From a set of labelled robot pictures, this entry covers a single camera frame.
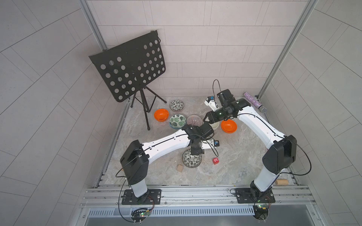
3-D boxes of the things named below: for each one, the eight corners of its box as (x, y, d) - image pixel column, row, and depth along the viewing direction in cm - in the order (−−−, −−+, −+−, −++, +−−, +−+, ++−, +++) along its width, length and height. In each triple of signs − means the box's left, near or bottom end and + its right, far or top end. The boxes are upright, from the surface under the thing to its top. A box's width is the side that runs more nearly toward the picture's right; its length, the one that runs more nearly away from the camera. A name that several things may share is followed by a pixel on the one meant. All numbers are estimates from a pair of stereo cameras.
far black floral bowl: (169, 108, 111) (168, 105, 108) (174, 101, 116) (174, 98, 113) (180, 113, 108) (180, 109, 105) (185, 105, 113) (185, 102, 110)
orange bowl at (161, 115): (153, 121, 102) (152, 119, 99) (155, 111, 108) (154, 108, 106) (168, 121, 102) (167, 119, 99) (169, 111, 108) (168, 108, 106)
